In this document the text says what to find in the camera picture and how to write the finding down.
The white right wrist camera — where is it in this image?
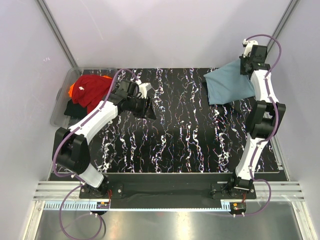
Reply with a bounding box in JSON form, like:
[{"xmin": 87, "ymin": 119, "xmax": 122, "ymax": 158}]
[{"xmin": 242, "ymin": 39, "xmax": 259, "ymax": 58}]

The blue t-shirt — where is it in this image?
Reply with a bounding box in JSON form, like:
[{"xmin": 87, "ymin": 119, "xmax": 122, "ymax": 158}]
[{"xmin": 204, "ymin": 59, "xmax": 255, "ymax": 105}]

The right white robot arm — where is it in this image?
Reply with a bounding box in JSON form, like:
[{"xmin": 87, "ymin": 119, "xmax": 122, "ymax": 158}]
[{"xmin": 227, "ymin": 40, "xmax": 286, "ymax": 199}]

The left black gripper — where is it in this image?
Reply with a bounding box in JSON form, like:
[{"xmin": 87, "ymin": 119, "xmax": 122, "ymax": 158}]
[{"xmin": 127, "ymin": 95, "xmax": 157, "ymax": 121}]

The orange t-shirt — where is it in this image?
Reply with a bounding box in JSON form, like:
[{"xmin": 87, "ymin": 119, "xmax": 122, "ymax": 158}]
[{"xmin": 68, "ymin": 84, "xmax": 75, "ymax": 98}]

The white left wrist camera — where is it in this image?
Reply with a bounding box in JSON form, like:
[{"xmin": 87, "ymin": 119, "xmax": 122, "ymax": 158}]
[{"xmin": 135, "ymin": 80, "xmax": 152, "ymax": 99}]

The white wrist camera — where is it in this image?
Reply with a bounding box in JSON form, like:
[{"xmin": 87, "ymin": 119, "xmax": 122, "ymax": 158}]
[
  {"xmin": 135, "ymin": 80, "xmax": 152, "ymax": 99},
  {"xmin": 242, "ymin": 39, "xmax": 259, "ymax": 58}
]

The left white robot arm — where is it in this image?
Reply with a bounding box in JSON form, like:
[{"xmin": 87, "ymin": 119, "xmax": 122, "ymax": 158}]
[{"xmin": 52, "ymin": 80, "xmax": 156, "ymax": 198}]

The aluminium frame rail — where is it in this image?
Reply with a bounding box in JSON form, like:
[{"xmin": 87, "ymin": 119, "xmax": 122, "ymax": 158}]
[{"xmin": 33, "ymin": 181, "xmax": 305, "ymax": 202}]

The red t-shirt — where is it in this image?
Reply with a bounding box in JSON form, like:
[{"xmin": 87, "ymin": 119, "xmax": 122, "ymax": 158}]
[{"xmin": 71, "ymin": 74, "xmax": 113, "ymax": 114}]

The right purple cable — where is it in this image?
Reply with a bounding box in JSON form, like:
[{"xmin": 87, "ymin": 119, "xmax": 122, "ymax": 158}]
[{"xmin": 243, "ymin": 33, "xmax": 283, "ymax": 219}]

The clear plastic bin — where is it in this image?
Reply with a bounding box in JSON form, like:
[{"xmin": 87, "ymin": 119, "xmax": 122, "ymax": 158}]
[{"xmin": 50, "ymin": 67, "xmax": 117, "ymax": 128}]

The purple cable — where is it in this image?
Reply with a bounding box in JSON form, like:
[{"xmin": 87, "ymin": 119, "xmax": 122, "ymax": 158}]
[
  {"xmin": 243, "ymin": 33, "xmax": 283, "ymax": 219},
  {"xmin": 52, "ymin": 69, "xmax": 142, "ymax": 238}
]

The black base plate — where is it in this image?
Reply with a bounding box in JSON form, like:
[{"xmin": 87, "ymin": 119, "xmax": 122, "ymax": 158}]
[{"xmin": 78, "ymin": 172, "xmax": 258, "ymax": 210}]

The black t-shirt in bin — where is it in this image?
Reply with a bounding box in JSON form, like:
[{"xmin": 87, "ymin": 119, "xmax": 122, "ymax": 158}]
[{"xmin": 64, "ymin": 100, "xmax": 87, "ymax": 119}]

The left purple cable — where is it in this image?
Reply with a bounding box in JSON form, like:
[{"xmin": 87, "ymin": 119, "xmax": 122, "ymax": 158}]
[{"xmin": 52, "ymin": 69, "xmax": 142, "ymax": 238}]

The white slotted cable duct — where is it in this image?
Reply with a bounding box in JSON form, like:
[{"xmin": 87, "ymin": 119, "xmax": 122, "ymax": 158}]
[{"xmin": 44, "ymin": 200, "xmax": 110, "ymax": 211}]

